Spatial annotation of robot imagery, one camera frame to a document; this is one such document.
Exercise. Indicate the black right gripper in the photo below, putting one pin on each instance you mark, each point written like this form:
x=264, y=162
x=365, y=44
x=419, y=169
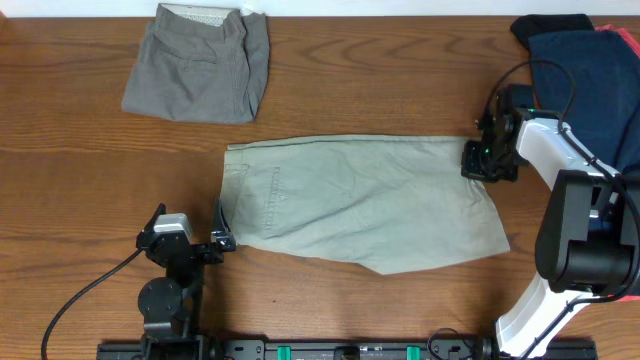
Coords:
x=472, y=169

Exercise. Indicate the navy blue garment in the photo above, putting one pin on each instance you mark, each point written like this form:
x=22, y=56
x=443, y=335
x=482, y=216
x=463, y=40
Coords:
x=571, y=50

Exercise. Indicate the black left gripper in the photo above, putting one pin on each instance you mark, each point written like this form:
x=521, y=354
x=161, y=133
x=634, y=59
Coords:
x=221, y=236

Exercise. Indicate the black garment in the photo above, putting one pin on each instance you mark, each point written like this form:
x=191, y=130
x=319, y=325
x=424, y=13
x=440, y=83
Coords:
x=525, y=27

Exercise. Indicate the black mounting rail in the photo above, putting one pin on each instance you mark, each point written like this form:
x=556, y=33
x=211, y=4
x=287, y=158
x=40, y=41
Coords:
x=445, y=347

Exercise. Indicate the folded dark grey shorts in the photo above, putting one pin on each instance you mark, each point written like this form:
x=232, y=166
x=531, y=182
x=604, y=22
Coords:
x=200, y=64

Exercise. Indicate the light khaki shorts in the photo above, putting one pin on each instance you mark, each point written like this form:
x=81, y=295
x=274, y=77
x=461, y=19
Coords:
x=393, y=204

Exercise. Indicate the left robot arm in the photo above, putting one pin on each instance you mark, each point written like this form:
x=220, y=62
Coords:
x=171, y=304

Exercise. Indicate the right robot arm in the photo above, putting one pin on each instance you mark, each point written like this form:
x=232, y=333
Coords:
x=587, y=248

